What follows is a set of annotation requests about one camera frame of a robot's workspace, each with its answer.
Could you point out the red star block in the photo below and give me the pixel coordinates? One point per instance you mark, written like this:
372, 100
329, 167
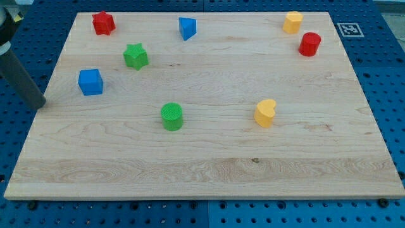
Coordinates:
103, 23

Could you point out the yellow hexagon block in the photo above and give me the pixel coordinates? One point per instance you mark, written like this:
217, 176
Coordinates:
292, 22

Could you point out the wooden board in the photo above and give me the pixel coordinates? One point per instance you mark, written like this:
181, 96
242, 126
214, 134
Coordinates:
324, 142

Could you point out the robot arm end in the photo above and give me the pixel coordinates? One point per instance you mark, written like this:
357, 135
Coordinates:
13, 13

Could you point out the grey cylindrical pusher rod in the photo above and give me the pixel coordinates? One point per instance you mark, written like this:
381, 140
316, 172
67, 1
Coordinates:
17, 76

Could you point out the yellow heart block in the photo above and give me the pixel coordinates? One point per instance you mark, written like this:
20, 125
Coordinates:
265, 112

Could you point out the red cylinder block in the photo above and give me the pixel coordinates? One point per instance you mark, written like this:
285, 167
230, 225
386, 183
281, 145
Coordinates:
309, 44

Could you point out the green cylinder block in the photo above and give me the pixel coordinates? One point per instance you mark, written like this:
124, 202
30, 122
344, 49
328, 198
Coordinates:
172, 116

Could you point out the green star block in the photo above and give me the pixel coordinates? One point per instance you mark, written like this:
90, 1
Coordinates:
135, 56

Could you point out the white fiducial marker tag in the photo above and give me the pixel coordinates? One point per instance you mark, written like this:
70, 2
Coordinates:
350, 29

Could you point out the blue triangle block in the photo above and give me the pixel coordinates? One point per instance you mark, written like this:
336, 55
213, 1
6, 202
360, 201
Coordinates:
187, 27

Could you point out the blue cube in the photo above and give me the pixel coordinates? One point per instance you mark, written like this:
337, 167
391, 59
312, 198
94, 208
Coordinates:
90, 82

